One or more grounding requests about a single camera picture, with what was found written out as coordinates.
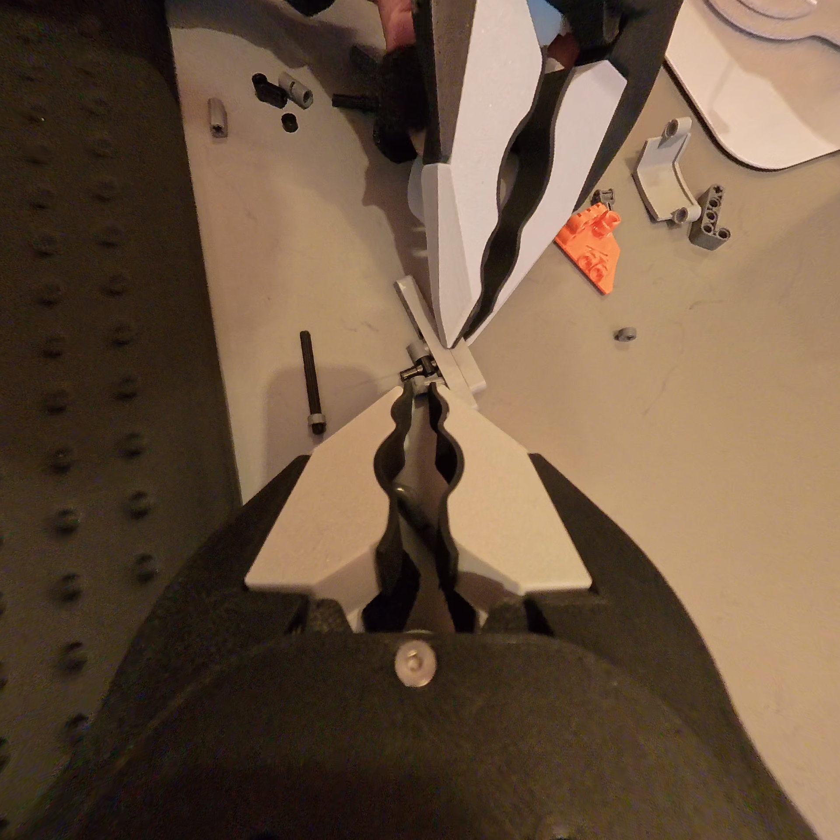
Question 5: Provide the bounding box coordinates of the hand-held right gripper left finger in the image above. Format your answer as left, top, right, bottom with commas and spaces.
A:
243, 384, 411, 634

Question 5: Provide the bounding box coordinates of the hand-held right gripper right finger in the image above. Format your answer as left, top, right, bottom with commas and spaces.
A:
428, 384, 593, 634

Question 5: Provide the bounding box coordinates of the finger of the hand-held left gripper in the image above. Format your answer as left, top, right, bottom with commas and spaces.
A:
462, 61, 629, 343
407, 0, 547, 350

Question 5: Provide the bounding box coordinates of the light grey double toy beam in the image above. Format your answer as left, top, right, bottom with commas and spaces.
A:
392, 276, 488, 411

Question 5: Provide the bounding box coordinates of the person's left hand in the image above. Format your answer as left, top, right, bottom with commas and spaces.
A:
382, 0, 417, 52

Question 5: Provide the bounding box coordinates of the light grey curved toy panel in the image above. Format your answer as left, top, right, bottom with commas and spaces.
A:
632, 117, 698, 225

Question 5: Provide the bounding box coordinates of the orange toy wedge panel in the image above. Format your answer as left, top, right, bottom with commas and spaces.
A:
553, 202, 623, 296

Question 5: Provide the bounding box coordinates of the white rounded board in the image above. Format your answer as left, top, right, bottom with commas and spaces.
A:
663, 0, 840, 173

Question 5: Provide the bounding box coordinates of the long black toy axle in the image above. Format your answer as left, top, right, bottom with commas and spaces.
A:
300, 330, 328, 435

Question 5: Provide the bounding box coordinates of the dark grey angled toy beam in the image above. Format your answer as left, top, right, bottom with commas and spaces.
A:
687, 184, 732, 252

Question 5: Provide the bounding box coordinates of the black dotted mat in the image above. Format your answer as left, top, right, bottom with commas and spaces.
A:
0, 0, 244, 821

